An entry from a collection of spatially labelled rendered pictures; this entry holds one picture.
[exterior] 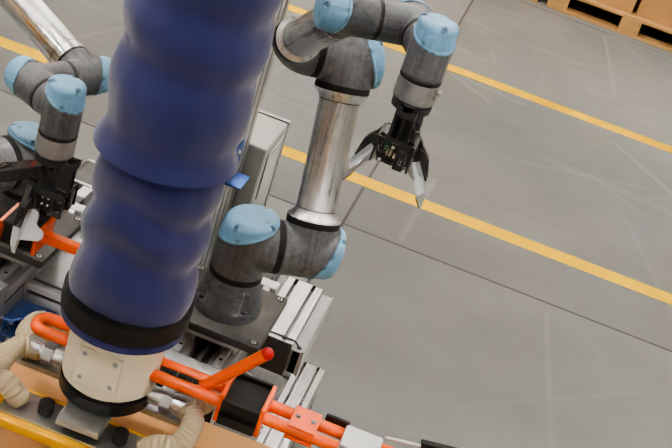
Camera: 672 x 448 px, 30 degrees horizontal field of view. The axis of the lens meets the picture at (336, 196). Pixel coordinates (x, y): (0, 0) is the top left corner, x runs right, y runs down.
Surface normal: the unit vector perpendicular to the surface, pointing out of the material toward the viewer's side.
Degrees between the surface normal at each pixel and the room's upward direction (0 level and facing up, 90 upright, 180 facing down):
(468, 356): 0
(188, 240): 71
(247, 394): 0
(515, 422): 0
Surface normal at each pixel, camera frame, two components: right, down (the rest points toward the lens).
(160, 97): -0.14, 0.18
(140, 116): -0.47, 0.30
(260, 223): 0.15, -0.86
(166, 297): 0.70, 0.28
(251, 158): -0.25, 0.40
